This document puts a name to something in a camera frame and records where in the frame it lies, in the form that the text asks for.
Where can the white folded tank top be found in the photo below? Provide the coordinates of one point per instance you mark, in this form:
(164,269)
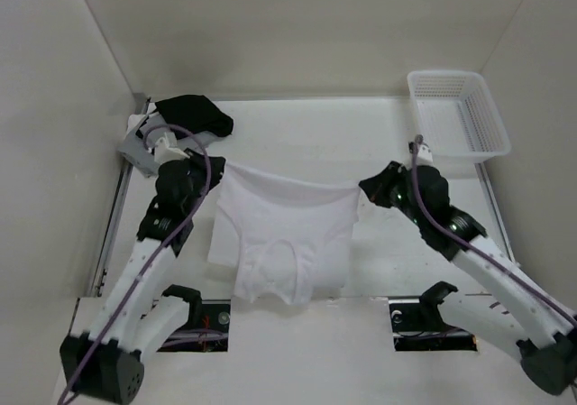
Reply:
(135,121)

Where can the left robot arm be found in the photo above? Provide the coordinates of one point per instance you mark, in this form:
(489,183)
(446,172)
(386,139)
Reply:
(106,361)

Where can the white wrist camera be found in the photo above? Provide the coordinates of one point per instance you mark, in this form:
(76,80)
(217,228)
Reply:
(421,154)
(166,149)

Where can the grey folded tank top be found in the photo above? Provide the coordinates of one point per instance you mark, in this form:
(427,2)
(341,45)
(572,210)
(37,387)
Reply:
(141,155)

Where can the aluminium table rail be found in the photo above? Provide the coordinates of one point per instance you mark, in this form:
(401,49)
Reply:
(99,268)
(499,234)

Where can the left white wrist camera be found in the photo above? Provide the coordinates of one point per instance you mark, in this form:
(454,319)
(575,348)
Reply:
(166,149)

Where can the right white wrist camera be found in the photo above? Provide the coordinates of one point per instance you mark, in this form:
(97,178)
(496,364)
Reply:
(421,154)

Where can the black folded tank top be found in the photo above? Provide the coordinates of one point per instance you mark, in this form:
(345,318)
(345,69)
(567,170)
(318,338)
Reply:
(195,113)

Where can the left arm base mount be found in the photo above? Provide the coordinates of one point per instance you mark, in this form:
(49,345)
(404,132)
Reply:
(207,327)

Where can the white plastic basket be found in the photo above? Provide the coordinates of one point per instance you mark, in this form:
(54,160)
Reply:
(455,113)

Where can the left aluminium table rail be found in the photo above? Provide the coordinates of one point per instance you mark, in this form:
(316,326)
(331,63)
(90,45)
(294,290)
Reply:
(99,268)

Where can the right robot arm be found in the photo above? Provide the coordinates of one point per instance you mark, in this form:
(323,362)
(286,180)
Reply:
(522,321)

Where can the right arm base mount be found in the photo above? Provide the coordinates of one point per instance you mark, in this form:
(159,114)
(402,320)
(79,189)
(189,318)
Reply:
(417,325)

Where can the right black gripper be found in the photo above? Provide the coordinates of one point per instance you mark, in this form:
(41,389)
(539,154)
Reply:
(377,187)

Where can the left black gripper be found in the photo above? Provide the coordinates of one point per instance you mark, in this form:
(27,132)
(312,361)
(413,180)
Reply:
(216,172)

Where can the white tank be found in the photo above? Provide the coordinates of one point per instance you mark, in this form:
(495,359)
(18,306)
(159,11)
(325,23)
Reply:
(135,121)
(284,237)

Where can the right aluminium table rail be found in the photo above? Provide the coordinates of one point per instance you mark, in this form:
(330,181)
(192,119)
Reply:
(499,234)

